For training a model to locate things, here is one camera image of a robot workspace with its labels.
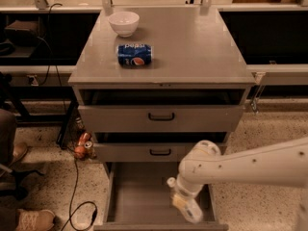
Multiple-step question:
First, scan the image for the white ceramic bowl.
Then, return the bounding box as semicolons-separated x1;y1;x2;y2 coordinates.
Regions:
108;12;140;38

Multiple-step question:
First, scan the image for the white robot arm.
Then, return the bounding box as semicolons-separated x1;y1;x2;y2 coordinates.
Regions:
167;137;308;223

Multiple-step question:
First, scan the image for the middle grey drawer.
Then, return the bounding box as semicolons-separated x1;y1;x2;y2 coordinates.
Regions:
94;143;194;163

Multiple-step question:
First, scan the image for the beige sneaker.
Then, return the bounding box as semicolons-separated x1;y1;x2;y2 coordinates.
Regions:
15;209;55;231

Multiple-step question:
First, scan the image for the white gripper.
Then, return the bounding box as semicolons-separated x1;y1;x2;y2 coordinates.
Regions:
172;174;203;210

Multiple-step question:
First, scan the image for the clear plastic water bottle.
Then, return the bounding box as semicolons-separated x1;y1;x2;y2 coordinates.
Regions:
167;177;203;223

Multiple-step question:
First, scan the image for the black cable on floor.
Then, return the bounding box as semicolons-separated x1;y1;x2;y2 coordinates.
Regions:
59;157;98;231

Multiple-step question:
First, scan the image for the brown shoe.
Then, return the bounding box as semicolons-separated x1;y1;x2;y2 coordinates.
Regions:
12;142;28;165

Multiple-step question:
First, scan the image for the person leg in trousers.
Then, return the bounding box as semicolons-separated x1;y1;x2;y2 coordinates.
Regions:
0;109;17;166

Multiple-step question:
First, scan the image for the red soda can on floor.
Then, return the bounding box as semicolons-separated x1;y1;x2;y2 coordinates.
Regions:
77;132;91;145

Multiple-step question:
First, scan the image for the blue pepsi can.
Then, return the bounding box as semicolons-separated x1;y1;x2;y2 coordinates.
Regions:
116;43;152;65

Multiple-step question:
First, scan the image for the orange fruit on floor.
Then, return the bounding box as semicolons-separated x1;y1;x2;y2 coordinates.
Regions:
74;145;87;159

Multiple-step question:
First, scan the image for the grey metal drawer cabinet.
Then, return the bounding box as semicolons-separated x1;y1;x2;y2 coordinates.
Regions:
67;5;256;231

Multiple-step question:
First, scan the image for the top grey drawer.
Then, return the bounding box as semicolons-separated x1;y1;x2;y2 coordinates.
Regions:
78;105;244;133

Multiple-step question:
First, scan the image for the bottom grey open drawer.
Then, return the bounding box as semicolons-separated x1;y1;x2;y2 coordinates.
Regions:
94;162;228;231

